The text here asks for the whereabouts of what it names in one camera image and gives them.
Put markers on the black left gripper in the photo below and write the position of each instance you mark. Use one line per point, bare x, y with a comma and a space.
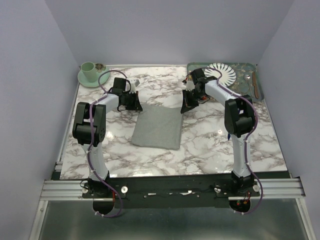
136, 105

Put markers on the grey woven cloth napkin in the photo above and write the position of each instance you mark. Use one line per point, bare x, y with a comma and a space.
158, 127

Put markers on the brown wooden knife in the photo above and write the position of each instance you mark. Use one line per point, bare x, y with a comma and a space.
255, 85

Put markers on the white blue striped plate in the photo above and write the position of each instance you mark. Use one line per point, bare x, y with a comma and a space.
225, 73

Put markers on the aluminium extrusion rail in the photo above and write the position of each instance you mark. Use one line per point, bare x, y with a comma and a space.
70, 190

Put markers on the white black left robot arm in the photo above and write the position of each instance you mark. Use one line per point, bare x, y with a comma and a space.
90, 126

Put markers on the mint green floral plate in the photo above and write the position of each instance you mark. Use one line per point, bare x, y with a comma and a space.
100, 68

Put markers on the mint green cup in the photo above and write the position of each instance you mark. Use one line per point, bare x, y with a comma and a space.
89, 71

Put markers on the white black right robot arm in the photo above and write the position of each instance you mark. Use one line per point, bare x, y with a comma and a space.
240, 120

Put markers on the teal floral serving tray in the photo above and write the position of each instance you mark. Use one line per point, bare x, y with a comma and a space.
240, 86

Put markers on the black metal base frame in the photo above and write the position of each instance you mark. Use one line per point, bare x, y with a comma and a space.
178, 191

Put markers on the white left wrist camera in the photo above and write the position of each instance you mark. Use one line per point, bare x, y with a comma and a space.
133, 85

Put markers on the silver spoon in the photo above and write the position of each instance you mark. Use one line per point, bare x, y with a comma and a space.
247, 78

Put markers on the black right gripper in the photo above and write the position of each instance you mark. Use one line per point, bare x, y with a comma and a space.
187, 104

